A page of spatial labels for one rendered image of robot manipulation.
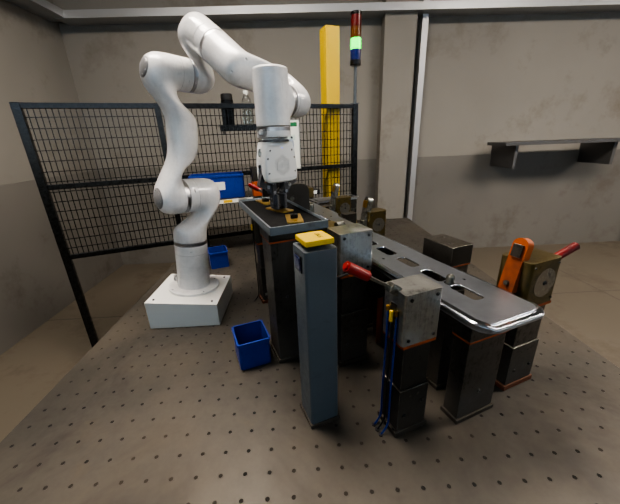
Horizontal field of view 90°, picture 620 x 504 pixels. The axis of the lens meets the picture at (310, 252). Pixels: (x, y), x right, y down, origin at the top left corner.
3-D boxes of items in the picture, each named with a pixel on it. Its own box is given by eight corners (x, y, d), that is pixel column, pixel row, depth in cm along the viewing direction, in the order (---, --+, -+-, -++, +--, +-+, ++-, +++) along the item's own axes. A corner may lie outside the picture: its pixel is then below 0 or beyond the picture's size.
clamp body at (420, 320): (426, 425, 72) (444, 287, 60) (384, 445, 68) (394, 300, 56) (406, 403, 79) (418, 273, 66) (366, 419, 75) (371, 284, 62)
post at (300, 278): (340, 418, 75) (340, 247, 59) (311, 429, 72) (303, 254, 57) (326, 396, 81) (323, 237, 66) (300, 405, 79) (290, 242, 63)
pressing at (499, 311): (561, 311, 63) (563, 304, 63) (481, 340, 56) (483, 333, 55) (308, 201, 184) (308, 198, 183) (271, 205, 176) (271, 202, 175)
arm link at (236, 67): (246, 70, 94) (307, 126, 84) (197, 62, 84) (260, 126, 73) (253, 37, 88) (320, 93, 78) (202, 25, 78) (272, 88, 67)
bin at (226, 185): (245, 196, 181) (243, 173, 177) (191, 200, 174) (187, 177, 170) (244, 192, 196) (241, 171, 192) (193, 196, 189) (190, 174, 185)
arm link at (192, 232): (167, 241, 117) (160, 177, 109) (210, 232, 131) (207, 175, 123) (183, 249, 110) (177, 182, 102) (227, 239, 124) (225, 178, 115)
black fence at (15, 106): (361, 303, 262) (366, 102, 208) (90, 373, 194) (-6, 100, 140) (353, 296, 275) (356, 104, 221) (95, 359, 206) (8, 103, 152)
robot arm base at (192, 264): (159, 295, 116) (153, 248, 110) (181, 274, 134) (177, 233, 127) (209, 298, 115) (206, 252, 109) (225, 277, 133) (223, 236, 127)
